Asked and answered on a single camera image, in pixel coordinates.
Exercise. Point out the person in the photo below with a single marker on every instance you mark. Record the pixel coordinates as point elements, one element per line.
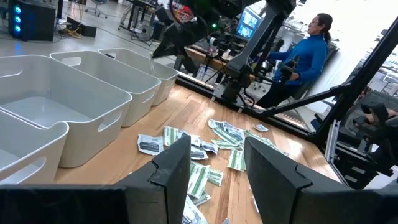
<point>308,56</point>

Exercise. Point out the office chair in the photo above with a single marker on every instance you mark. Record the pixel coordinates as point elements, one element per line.
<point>98,6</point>

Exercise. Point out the black floor box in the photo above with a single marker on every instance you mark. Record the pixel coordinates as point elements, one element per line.
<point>82,29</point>

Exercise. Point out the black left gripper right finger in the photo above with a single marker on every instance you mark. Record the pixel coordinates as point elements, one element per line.
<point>270,186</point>

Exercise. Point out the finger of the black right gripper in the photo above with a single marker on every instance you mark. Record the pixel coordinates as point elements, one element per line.
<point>174,46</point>
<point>166,42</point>

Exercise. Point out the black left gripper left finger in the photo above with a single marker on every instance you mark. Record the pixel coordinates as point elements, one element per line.
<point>164,193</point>

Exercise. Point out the white red-label packet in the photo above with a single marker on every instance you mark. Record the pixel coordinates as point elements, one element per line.
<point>194,140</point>

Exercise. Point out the light grey plastic bin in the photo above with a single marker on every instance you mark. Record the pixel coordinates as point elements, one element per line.
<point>161,77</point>
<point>31,146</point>
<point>77,102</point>
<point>124,84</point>

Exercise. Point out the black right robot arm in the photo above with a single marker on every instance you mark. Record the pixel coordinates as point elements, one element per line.
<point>248,53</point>

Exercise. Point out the blue lit computer monitor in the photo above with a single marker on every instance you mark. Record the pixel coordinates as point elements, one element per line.
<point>248,23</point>

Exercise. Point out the silver aluminium profile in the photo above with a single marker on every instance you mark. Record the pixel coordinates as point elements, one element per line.
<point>332,140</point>

